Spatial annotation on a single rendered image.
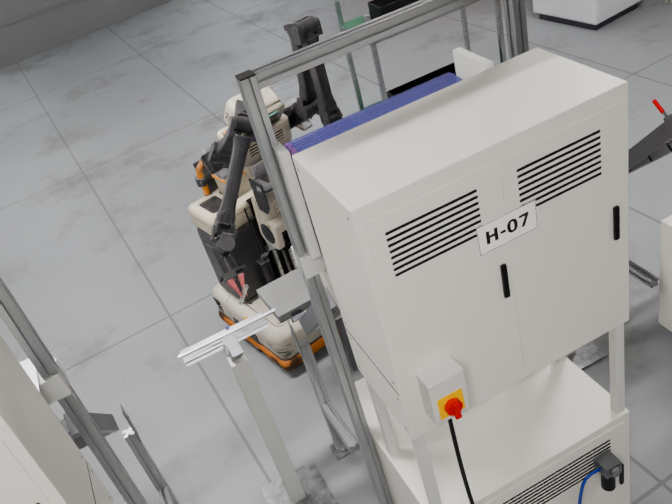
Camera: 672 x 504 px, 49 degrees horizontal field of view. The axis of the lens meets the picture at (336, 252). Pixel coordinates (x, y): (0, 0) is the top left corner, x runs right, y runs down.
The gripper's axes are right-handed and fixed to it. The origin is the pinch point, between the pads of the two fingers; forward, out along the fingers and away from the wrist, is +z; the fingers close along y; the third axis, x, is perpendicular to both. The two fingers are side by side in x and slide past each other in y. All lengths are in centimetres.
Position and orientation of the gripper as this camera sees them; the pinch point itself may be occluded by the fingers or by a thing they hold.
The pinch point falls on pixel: (243, 294)
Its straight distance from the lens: 259.1
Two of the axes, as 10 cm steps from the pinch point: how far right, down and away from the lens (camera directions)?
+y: 8.6, -4.5, 2.2
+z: 4.8, 8.7, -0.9
